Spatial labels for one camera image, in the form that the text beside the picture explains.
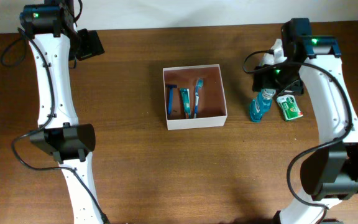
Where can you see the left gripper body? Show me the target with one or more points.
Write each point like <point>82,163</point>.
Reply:
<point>75,48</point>

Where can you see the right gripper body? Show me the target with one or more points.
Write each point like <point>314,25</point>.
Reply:
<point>281,79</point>

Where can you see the blue mouthwash bottle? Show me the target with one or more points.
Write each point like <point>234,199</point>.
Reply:
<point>261,104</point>

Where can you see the blue white toothbrush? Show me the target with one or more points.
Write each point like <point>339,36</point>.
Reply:
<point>199,85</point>

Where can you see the blue disposable razor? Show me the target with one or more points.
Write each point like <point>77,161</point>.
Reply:
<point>171,87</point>

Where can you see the green toothpaste tube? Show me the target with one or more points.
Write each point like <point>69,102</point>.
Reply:
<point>186,102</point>

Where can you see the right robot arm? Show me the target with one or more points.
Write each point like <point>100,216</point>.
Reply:
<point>329,171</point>

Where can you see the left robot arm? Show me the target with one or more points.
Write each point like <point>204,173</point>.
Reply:
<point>50,29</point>

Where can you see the green soap packet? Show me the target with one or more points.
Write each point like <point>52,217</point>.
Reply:
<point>289,107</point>

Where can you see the white cardboard box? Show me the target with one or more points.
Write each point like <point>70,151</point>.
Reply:
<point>212,109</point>

